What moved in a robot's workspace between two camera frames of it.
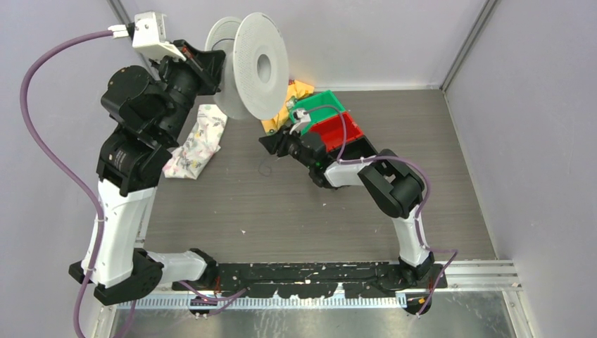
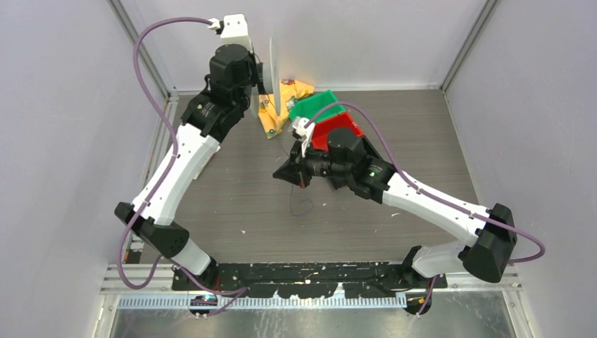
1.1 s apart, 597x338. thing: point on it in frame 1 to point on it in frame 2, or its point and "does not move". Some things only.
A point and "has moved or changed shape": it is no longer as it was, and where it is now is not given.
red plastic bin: x=331 y=130 does not move
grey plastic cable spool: x=256 y=69 has moved or changed shape
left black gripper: x=205 y=65 to x=252 y=61
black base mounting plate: x=372 y=280 does not move
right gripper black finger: x=278 y=143 to x=292 y=170
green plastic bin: x=319 y=106 does not move
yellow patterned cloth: x=296 y=90 does not move
